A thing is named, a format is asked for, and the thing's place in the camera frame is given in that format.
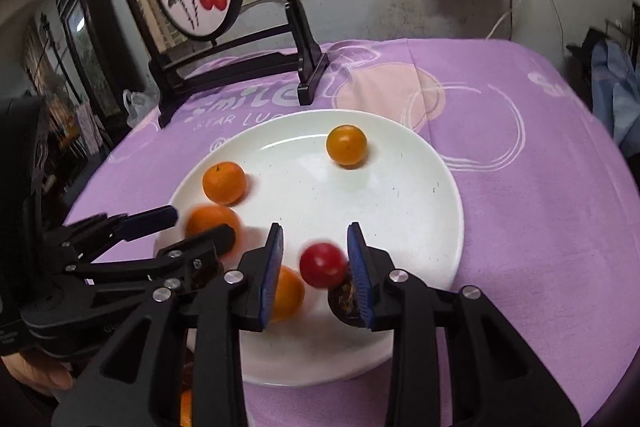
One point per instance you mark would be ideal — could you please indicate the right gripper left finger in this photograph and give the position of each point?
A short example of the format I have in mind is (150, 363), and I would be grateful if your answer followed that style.
(135, 378)

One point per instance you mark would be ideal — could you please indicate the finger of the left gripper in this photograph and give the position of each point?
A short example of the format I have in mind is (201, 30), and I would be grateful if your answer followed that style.
(94, 236)
(206, 247)

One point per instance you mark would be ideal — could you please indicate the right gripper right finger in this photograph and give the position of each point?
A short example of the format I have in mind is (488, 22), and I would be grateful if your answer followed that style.
(496, 379)

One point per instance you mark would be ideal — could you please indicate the central orange mandarin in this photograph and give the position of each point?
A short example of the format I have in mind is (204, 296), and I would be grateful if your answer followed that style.
(205, 217)

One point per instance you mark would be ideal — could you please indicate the large orange mandarin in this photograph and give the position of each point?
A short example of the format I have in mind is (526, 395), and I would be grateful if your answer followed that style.
(224, 183)

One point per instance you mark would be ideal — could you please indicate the yellow orange fruit front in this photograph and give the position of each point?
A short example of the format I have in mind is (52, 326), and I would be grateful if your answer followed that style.
(289, 296)

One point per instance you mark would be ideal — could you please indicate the dark passion fruit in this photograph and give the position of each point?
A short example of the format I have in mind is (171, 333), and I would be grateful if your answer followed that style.
(343, 303)

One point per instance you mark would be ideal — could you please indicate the red cherry tomato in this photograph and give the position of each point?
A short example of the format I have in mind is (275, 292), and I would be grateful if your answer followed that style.
(322, 265)

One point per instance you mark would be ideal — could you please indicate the small orange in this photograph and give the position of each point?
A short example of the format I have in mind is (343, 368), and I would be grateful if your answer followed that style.
(347, 145)

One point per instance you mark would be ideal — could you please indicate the person's left hand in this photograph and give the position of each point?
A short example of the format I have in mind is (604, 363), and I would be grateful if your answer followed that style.
(33, 368)

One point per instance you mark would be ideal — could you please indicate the large mandarin behind centre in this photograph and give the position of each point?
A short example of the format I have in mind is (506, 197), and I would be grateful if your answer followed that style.
(186, 395)

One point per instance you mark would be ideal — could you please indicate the white plastic bag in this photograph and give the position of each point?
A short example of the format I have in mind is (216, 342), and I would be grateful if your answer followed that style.
(137, 105)

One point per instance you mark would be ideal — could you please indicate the white oval plate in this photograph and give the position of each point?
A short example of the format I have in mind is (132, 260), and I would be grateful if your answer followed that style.
(402, 195)

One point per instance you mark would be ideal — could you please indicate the black framed persimmon table screen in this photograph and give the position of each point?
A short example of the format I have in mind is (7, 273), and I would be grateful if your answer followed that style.
(208, 20)

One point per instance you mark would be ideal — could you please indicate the blue cloth pile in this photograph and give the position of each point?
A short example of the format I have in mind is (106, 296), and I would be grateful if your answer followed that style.
(615, 95)

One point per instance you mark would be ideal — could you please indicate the dark framed wall painting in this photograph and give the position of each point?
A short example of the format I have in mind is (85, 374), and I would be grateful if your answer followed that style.
(100, 55)

